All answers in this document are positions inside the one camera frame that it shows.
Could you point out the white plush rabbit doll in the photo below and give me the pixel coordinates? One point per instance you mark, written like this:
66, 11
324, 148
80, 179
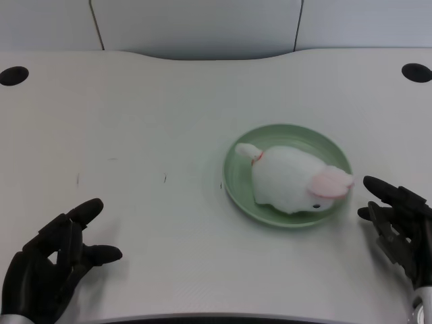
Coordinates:
293, 184

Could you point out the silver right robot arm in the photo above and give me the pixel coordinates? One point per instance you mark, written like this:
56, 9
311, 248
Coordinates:
423, 305

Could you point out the green round plate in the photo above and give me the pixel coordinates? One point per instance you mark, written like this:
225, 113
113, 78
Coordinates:
243, 175

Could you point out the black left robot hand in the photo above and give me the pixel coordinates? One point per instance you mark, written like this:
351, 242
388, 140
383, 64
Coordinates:
47, 256

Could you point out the black round table grommet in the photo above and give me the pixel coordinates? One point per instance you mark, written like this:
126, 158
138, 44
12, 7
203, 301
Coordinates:
416, 72
13, 76

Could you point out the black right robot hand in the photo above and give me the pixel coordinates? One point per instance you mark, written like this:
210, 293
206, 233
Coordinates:
398, 222

